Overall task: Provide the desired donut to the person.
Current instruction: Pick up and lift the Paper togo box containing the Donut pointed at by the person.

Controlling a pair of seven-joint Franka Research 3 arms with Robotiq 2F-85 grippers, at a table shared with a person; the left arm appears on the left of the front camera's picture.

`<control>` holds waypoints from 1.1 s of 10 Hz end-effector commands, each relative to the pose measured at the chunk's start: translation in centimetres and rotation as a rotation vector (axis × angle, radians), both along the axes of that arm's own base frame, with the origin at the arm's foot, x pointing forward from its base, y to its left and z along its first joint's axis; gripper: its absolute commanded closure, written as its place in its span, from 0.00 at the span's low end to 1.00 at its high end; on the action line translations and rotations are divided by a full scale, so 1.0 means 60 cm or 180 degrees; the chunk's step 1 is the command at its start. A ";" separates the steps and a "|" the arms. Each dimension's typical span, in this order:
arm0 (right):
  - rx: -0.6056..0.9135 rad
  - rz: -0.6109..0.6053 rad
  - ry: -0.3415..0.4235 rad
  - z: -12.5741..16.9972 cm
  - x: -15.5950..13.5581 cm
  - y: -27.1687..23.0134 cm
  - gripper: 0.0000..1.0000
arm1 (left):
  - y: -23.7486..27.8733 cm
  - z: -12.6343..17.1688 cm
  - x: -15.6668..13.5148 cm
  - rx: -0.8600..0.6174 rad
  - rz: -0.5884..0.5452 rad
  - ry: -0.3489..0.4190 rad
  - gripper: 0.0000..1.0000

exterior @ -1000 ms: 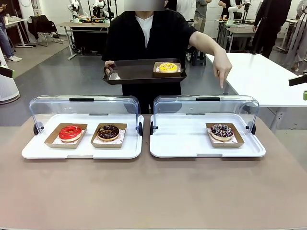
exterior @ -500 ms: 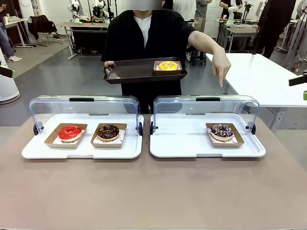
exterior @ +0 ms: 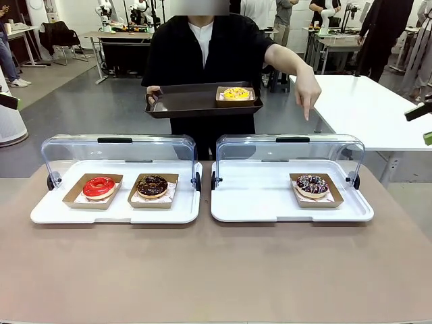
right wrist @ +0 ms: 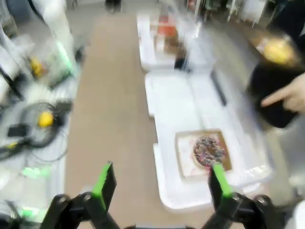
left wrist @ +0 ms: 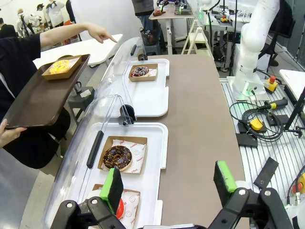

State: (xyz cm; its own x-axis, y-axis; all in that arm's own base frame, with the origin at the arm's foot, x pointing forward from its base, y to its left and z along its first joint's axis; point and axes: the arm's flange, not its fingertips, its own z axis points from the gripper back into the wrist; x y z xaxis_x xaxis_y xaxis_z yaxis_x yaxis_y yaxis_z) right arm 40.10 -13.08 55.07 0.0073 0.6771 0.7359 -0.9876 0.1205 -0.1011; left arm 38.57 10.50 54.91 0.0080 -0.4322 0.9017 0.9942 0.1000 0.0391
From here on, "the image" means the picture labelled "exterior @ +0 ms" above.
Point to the chocolate sprinkled donut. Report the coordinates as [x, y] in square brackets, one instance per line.
[143, 189]

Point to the black stool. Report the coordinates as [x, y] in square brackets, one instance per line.
[279, 81]

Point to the yellow frosted donut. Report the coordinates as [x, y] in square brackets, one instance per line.
[233, 103]

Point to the red frosted donut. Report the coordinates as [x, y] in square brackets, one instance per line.
[72, 200]

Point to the person's left hand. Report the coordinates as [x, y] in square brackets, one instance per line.
[308, 92]

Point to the brown top workbench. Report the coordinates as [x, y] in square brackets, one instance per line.
[114, 34]

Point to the red glazed donut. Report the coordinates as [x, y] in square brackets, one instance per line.
[89, 189]

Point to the dark sprinkled donut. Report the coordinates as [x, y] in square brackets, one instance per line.
[320, 204]

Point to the person torso in black shirt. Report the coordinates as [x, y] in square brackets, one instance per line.
[179, 50]

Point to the black table clamp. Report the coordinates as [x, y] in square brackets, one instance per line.
[357, 75]

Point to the black jacket on chair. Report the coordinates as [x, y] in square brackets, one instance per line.
[59, 35]

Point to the yellow sprinkled donut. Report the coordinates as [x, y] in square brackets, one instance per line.
[236, 94]

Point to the white cylindrical air purifier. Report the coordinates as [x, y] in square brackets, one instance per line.
[10, 125]

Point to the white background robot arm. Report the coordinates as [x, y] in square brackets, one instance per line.
[104, 15]

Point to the bystander in beige clothes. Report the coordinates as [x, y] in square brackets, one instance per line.
[420, 50]

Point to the dark donut with white drizzle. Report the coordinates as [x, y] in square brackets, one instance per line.
[303, 185]

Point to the bystander in grey clothes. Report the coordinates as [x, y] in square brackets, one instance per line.
[283, 23]

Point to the chocolate frosted donut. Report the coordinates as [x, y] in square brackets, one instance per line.
[152, 204]

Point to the black and white background robot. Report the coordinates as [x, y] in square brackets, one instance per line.
[139, 13]

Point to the bystander in blue jeans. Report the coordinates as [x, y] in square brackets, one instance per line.
[6, 54]

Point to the white display tray base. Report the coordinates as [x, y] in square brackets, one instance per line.
[50, 212]
[256, 199]

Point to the person's left forearm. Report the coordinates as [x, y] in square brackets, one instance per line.
[287, 59]

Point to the right gripper black green finger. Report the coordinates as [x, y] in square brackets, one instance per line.
[418, 111]
[428, 139]

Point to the metal frame chair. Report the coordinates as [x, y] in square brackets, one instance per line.
[76, 54]

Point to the grey background workbench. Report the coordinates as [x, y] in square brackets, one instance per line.
[337, 42]

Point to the large white table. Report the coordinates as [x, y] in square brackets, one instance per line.
[364, 108]

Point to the bystander in black clothes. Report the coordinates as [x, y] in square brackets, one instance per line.
[381, 37]

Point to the white desk with grey legs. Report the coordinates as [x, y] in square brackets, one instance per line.
[23, 32]

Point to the person's right hand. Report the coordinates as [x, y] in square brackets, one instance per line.
[152, 91]

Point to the dark brown serving tray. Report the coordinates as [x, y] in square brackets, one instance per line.
[185, 99]

